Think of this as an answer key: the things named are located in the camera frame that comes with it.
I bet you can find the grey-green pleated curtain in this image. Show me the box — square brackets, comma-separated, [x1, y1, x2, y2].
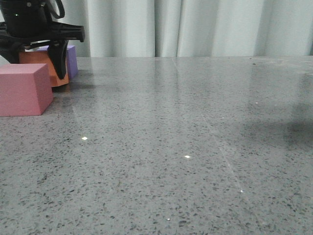
[62, 0, 313, 57]

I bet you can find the purple foam cube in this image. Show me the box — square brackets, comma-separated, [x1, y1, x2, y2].
[35, 46, 78, 80]

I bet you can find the pink foam cube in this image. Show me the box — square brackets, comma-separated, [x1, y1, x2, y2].
[0, 64, 53, 117]

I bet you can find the orange foam cube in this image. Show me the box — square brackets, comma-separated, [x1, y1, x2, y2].
[19, 51, 69, 87]

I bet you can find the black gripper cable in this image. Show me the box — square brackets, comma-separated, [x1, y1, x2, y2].
[40, 0, 66, 19]

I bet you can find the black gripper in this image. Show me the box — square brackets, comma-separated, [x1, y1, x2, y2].
[0, 0, 85, 79]

